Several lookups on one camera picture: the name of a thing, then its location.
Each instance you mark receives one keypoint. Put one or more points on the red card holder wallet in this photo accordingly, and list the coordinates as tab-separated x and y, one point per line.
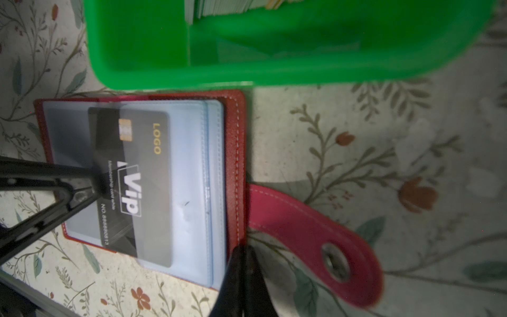
212	205

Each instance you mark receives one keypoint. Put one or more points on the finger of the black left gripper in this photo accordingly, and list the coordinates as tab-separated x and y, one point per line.
18	174
19	237

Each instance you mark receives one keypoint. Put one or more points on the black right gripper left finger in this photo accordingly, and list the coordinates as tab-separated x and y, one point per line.
230	300

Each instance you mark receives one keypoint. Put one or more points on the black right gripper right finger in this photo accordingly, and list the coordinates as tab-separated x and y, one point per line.
257	301

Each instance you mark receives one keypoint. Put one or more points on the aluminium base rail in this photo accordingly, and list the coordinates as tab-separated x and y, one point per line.
27	301

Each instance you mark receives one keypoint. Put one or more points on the stack of cards in tray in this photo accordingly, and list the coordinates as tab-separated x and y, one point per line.
203	8

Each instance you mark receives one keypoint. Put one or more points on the green card tray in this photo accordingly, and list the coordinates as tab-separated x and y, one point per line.
148	45

